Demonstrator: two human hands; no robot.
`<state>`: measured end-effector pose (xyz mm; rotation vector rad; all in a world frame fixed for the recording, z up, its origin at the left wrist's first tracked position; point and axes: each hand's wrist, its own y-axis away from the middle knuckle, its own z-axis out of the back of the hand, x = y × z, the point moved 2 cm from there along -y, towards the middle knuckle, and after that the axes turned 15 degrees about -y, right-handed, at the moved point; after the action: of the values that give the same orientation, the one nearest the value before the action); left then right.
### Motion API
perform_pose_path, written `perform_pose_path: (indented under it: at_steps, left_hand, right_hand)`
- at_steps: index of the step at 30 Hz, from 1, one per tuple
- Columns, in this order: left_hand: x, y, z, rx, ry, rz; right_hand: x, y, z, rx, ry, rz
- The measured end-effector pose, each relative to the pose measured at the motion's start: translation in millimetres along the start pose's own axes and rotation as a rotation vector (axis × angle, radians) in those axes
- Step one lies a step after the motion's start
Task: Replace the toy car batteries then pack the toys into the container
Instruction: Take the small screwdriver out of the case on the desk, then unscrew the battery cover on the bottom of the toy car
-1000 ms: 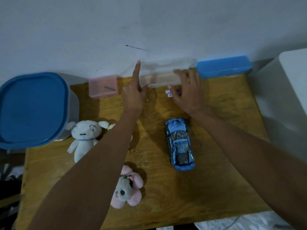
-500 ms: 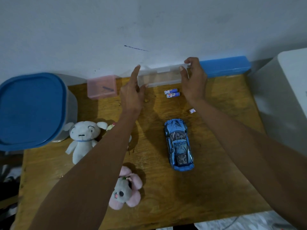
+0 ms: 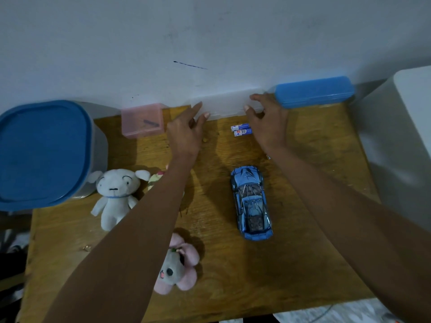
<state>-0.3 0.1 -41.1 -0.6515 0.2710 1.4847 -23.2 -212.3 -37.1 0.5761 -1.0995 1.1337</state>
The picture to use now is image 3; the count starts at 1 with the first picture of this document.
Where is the person's right hand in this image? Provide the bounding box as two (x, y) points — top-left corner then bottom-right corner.
(243, 93), (290, 153)

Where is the person's left hand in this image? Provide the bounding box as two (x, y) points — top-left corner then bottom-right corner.
(166, 101), (211, 162)

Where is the small pink plastic case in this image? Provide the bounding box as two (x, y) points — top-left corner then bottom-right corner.
(121, 103), (166, 140)

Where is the brown striped plush pig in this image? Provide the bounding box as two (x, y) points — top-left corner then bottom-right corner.
(147, 164), (186, 199)

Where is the translucent white plastic case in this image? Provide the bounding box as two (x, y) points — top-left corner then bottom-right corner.
(189, 89), (267, 122)

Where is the blue plastic case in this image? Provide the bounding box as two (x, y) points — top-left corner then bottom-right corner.
(274, 75), (356, 109)

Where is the blue toy car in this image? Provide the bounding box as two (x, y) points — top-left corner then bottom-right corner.
(230, 166), (274, 241)

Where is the white plush dog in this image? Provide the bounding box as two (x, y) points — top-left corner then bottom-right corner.
(87, 168), (151, 232)

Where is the pink flower plush panda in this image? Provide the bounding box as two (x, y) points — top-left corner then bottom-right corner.
(153, 233), (201, 296)

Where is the blue lidded plastic container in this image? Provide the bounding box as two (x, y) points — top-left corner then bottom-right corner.
(0, 100), (109, 212)

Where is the person's right forearm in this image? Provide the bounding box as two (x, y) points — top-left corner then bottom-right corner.
(268, 146), (431, 323)

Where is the person's left forearm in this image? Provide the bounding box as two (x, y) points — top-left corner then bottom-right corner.
(44, 154), (199, 323)

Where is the white cabinet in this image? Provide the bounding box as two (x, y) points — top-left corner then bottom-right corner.
(350, 65), (431, 232)

